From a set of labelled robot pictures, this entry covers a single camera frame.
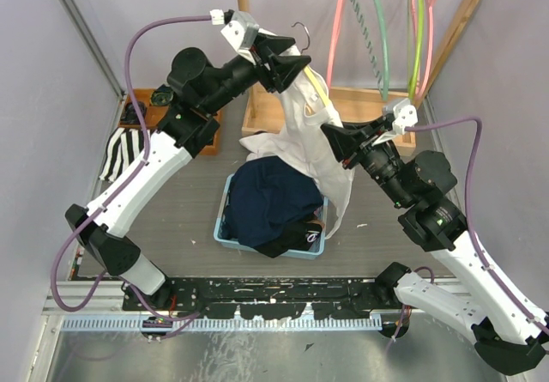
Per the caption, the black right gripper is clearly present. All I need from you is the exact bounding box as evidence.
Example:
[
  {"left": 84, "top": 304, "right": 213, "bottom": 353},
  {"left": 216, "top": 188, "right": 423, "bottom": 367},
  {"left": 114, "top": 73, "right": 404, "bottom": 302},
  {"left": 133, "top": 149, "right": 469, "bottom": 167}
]
[{"left": 321, "top": 114, "right": 413, "bottom": 208}]

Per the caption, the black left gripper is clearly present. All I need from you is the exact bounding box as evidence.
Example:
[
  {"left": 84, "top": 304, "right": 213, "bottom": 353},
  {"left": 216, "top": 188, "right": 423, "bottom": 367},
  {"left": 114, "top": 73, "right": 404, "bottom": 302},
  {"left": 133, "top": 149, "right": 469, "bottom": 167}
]
[{"left": 204, "top": 33, "right": 313, "bottom": 115}]

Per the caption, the yellow hanger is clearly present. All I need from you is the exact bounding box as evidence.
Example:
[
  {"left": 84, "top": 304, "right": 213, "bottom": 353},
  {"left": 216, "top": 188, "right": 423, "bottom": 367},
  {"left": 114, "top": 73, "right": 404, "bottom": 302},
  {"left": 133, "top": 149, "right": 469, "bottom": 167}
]
[{"left": 292, "top": 21, "right": 331, "bottom": 106}]

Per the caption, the white t shirt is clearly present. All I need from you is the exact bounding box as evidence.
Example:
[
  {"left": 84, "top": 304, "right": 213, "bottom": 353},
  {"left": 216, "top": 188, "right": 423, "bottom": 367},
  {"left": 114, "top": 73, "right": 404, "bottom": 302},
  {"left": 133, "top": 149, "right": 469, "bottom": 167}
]
[{"left": 238, "top": 45, "right": 356, "bottom": 240}]

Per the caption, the navy blue t shirt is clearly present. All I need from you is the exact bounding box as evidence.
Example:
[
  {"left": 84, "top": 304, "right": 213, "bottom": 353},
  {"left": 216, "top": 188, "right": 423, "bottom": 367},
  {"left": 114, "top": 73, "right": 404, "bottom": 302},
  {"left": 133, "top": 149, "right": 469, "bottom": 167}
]
[{"left": 225, "top": 156, "right": 324, "bottom": 249}]

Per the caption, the black printed t shirt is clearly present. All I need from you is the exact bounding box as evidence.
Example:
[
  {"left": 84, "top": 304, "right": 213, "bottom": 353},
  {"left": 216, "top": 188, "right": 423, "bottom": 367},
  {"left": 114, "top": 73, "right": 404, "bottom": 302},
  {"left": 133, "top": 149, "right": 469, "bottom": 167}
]
[{"left": 254, "top": 219, "right": 324, "bottom": 258}]

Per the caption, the salmon pink hanger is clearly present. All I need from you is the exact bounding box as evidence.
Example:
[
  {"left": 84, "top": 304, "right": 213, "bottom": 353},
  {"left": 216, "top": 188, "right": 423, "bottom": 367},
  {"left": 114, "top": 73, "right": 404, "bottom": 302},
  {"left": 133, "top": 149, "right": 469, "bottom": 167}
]
[{"left": 325, "top": 0, "right": 346, "bottom": 88}]

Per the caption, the mint green hanger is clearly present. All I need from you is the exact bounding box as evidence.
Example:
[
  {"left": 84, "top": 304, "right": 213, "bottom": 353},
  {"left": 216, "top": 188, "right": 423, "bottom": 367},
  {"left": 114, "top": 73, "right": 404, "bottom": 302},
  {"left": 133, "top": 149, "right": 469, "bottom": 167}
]
[{"left": 349, "top": 0, "right": 390, "bottom": 101}]

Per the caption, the pink plastic hanger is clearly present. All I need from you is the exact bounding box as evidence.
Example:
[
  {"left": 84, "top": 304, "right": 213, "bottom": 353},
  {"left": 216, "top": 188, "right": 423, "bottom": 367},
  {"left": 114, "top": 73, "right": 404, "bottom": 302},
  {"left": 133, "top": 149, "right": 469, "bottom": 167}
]
[{"left": 413, "top": 0, "right": 437, "bottom": 106}]

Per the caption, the lime green hanger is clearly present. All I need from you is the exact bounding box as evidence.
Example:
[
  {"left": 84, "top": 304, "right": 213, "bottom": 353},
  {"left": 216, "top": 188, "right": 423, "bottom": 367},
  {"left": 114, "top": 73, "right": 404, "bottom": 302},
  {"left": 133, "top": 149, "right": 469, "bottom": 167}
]
[{"left": 407, "top": 0, "right": 425, "bottom": 100}]

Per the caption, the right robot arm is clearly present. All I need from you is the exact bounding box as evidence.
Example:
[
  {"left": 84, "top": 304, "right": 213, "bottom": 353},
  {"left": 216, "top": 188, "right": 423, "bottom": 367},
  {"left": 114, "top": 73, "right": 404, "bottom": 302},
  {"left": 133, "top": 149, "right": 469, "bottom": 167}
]
[{"left": 321, "top": 119, "right": 548, "bottom": 376}]

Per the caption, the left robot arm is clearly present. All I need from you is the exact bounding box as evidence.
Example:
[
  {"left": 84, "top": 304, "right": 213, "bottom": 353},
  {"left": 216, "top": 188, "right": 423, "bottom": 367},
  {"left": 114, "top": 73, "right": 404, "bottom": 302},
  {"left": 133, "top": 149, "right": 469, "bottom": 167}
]
[{"left": 65, "top": 33, "right": 311, "bottom": 310}]

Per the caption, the dark rolled item in tray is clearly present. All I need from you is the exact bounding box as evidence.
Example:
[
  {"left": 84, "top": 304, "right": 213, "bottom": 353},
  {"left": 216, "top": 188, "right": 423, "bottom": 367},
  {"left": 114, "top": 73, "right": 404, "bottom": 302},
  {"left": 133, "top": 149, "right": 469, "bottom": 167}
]
[
  {"left": 149, "top": 84, "right": 175, "bottom": 106},
  {"left": 119, "top": 101, "right": 147, "bottom": 126}
]

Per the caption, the brown wooden compartment tray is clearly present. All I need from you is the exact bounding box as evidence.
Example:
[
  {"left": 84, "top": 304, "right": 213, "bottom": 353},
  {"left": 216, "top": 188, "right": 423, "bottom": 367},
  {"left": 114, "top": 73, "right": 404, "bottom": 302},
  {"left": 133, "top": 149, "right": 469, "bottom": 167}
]
[{"left": 118, "top": 88, "right": 224, "bottom": 158}]

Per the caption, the light blue plastic basket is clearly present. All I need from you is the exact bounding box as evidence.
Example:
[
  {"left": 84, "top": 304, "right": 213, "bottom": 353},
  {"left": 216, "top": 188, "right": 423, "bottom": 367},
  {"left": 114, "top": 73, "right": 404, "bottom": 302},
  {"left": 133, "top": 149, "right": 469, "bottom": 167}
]
[{"left": 213, "top": 174, "right": 326, "bottom": 260}]

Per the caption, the black white striped cloth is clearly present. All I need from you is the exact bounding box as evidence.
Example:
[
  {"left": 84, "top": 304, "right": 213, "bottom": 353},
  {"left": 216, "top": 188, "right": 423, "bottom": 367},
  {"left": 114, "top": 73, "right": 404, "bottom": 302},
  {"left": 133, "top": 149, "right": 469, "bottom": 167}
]
[{"left": 99, "top": 128, "right": 145, "bottom": 183}]

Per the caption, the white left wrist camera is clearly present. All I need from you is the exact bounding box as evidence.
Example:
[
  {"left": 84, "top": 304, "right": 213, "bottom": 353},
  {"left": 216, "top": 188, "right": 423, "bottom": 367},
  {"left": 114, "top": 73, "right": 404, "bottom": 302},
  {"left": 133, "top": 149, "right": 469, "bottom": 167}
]
[{"left": 209, "top": 9, "right": 259, "bottom": 65}]

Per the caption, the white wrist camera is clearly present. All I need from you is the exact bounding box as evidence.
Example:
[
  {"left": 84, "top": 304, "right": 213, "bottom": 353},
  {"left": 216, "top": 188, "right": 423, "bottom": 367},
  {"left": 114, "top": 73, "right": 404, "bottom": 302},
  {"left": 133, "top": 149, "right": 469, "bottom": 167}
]
[
  {"left": 372, "top": 97, "right": 418, "bottom": 146},
  {"left": 209, "top": 9, "right": 259, "bottom": 65}
]

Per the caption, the wooden clothes rack frame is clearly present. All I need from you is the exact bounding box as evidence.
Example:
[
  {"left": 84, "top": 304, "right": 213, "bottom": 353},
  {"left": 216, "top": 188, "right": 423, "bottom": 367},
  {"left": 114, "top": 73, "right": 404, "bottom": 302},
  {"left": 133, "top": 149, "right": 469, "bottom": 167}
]
[{"left": 241, "top": 0, "right": 481, "bottom": 136}]

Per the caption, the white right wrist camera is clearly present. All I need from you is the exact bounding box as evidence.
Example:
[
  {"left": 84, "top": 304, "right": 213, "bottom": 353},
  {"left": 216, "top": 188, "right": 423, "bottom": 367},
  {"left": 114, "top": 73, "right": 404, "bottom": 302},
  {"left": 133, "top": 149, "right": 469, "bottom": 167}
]
[{"left": 372, "top": 97, "right": 418, "bottom": 146}]

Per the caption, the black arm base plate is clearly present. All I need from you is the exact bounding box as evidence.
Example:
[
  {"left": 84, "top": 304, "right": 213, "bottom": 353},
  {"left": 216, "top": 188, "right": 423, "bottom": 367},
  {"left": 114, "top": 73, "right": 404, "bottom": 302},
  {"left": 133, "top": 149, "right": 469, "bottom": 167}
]
[{"left": 122, "top": 277, "right": 401, "bottom": 320}]

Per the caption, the white slotted cable duct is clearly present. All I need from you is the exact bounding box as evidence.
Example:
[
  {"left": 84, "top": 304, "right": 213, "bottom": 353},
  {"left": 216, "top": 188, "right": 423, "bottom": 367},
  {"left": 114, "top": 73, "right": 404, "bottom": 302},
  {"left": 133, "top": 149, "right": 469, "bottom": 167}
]
[{"left": 60, "top": 312, "right": 382, "bottom": 333}]

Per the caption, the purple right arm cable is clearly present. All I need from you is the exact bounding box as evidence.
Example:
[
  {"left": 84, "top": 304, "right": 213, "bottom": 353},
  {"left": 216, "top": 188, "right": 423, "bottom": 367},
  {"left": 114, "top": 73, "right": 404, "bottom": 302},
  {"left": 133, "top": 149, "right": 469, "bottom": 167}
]
[{"left": 385, "top": 116, "right": 549, "bottom": 349}]

